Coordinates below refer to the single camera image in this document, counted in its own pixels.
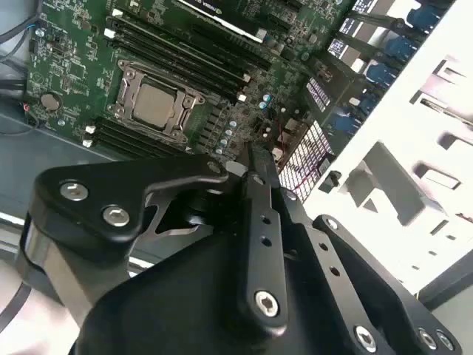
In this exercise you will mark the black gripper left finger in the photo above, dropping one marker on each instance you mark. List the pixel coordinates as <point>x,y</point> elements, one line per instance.
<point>264,270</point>

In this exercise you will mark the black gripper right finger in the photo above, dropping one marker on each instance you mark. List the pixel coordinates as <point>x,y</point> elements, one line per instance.
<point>351,296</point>

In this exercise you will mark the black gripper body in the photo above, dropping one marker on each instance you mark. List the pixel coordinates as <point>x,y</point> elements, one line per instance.
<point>177,314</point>

